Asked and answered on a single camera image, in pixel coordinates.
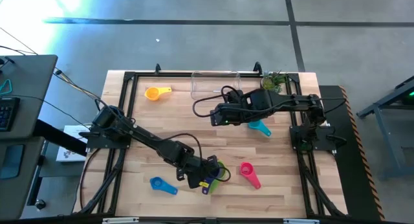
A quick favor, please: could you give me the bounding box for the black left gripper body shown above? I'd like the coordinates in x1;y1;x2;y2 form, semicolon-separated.
176;154;227;190

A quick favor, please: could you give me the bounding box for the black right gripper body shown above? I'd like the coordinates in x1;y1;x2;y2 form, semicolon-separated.
209;100;252;127

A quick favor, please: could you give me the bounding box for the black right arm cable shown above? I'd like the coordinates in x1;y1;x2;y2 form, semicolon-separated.
192;85;246;118

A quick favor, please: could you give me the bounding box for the small blue measuring cup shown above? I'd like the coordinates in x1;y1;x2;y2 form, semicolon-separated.
149;176;179;196

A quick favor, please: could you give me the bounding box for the grey desk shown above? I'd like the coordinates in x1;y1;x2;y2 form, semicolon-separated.
0;136;45;220
0;54;58;140

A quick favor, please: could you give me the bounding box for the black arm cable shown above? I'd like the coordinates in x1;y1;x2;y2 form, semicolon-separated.
192;85;246;118
160;132;232;183

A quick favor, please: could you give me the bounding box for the teal measuring cup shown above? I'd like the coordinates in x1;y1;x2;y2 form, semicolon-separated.
248;119;272;137

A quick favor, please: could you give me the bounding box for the pink measuring cup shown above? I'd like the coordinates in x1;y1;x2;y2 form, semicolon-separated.
239;161;262;190

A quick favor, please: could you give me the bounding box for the black keyboard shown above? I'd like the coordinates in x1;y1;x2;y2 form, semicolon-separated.
0;96;21;133

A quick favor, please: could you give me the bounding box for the grey metal cart frame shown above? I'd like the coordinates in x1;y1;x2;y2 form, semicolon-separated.
356;75;414;181

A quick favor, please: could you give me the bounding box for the potted succulent plant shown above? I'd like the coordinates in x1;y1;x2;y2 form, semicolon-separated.
260;70;289;92

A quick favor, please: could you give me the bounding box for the clear plastic basket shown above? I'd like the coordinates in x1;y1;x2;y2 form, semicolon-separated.
190;71;243;102

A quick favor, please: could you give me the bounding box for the white box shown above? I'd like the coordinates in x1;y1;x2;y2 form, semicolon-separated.
56;124;91;163

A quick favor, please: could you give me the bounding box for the bundle of coloured wires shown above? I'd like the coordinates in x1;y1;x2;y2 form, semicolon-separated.
53;67;104;104

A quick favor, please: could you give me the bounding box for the black mat with hazard stripe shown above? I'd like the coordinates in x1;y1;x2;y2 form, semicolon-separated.
318;84;386;222

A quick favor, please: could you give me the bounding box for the dark desk pad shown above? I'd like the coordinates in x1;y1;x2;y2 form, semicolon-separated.
0;144;25;180

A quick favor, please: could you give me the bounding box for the silver bracket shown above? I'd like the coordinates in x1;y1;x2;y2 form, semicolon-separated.
102;216;140;224
283;218;320;224

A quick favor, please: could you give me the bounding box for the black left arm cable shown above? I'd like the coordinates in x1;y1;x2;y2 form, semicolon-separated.
160;132;232;183

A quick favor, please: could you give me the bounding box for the black desk beam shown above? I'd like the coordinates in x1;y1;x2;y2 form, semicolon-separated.
32;119;90;157

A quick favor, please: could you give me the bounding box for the teal clip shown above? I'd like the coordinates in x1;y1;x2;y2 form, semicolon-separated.
0;78;13;96

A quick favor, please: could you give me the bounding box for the black aluminium table frame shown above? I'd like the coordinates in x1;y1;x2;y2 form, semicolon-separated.
76;61;349;218

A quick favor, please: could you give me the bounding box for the yellow measuring cup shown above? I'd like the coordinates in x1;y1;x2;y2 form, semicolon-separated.
144;86;173;102

